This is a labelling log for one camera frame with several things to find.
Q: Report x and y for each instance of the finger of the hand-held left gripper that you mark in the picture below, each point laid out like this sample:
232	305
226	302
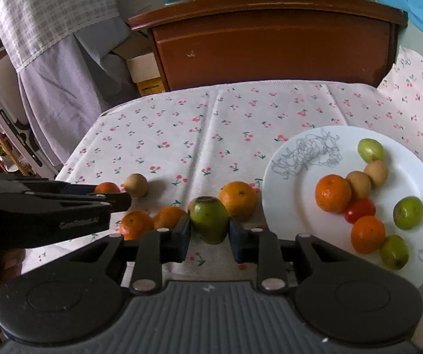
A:
30	185
115	201

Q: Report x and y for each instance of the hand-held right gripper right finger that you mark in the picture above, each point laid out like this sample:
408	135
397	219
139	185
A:
235	243

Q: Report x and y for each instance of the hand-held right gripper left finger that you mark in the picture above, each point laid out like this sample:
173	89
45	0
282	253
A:
183	241

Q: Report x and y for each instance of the orange mandarin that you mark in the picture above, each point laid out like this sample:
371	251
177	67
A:
135	224
107	187
238	200
169	217
333	193
368	234

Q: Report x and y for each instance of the brown kiwi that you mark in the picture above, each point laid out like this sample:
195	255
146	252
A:
376	172
136	185
359	185

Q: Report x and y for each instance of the green jujube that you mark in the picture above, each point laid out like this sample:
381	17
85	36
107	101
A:
370	150
394	251
408	212
209	219

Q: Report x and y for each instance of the white plate with grey print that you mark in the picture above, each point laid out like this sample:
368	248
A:
303	225

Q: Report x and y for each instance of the red cherry tomato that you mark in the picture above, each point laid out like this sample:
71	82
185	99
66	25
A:
360	210

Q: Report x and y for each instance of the lilac cloth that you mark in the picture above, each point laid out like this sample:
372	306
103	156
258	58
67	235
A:
60	99

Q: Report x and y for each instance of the white folding chair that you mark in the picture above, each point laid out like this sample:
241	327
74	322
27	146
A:
4	92

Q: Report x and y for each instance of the cherry print tablecloth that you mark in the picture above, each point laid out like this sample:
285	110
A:
196	125

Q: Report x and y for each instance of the open cardboard box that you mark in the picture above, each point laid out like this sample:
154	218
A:
141	62

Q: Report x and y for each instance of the grey cloth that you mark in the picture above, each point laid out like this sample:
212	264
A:
100	44

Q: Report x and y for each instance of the checked cloth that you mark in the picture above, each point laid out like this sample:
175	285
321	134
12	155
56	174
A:
49	7

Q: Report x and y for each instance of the grey green bedsheet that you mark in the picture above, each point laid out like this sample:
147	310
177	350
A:
414	35

